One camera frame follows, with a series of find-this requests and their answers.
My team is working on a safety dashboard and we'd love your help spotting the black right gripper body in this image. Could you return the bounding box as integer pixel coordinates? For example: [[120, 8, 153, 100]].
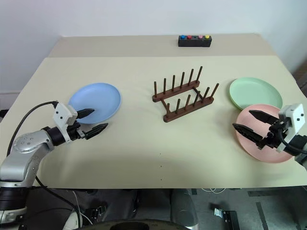
[[256, 119, 289, 150]]

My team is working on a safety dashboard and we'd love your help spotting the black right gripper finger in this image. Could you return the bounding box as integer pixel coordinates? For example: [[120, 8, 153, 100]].
[[248, 109, 280, 126], [232, 123, 263, 145]]

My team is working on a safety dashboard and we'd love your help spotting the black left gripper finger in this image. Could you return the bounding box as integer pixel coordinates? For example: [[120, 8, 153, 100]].
[[83, 123, 109, 141], [76, 108, 96, 120]]

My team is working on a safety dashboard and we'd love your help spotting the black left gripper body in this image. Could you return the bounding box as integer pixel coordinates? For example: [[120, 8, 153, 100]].
[[65, 119, 87, 142]]

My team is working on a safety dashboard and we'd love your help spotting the pink red plate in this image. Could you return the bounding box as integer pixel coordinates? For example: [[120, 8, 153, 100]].
[[235, 104, 295, 164]]

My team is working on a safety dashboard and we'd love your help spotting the blue plate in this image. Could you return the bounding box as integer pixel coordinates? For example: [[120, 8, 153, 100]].
[[68, 82, 122, 125]]

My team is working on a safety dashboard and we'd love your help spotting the green plate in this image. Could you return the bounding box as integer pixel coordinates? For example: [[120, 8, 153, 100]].
[[229, 77, 283, 111]]

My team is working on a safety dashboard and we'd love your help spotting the dark wooden dish rack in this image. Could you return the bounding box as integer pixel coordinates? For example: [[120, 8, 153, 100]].
[[152, 66, 220, 123]]

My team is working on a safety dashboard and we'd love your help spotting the black clip connector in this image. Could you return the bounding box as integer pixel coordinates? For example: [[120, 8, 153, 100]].
[[83, 203, 109, 220]]

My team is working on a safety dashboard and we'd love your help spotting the grey rounded shape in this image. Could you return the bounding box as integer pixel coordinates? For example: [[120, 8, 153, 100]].
[[170, 188, 199, 226]]

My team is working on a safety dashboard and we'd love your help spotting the black button box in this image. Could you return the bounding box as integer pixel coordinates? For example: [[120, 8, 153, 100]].
[[177, 34, 212, 48]]

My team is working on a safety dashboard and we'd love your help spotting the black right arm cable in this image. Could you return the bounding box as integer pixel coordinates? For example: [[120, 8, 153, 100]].
[[279, 132, 307, 154]]

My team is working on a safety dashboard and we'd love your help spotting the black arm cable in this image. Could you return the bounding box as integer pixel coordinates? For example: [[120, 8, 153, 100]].
[[6, 101, 59, 156], [279, 132, 307, 154]]

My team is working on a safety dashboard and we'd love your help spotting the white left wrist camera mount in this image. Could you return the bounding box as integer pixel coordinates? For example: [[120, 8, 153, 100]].
[[52, 100, 79, 142]]

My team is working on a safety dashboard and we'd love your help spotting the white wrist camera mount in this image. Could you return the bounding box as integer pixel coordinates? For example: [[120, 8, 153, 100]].
[[275, 103, 306, 153], [52, 100, 79, 142]]

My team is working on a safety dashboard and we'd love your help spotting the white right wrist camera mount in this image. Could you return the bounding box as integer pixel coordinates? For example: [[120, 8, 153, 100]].
[[275, 103, 306, 153]]

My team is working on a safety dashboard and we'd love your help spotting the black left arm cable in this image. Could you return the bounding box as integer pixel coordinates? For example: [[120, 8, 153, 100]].
[[6, 101, 59, 156]]

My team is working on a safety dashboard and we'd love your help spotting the white floor cable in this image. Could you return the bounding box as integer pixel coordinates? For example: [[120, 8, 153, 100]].
[[201, 187, 231, 194]]

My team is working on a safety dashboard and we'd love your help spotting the thin black body cable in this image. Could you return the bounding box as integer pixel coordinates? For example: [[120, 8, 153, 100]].
[[35, 176, 84, 227]]

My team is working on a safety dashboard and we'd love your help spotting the black metal caster bracket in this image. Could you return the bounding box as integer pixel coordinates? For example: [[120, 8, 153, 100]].
[[210, 203, 238, 230]]

